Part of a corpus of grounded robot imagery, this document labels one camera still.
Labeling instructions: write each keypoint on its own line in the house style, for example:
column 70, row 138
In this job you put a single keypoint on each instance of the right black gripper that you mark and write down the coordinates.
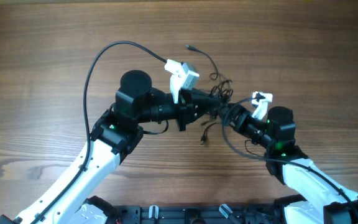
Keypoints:
column 239, row 110

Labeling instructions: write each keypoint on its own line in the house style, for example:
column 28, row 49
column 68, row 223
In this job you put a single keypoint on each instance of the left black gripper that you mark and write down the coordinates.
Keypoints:
column 192, row 104

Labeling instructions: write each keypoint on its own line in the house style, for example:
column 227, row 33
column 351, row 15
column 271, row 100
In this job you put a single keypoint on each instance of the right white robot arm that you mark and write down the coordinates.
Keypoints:
column 319, row 199

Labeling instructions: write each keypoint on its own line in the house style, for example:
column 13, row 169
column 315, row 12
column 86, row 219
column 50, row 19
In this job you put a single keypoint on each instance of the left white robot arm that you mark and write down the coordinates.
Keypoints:
column 113, row 137

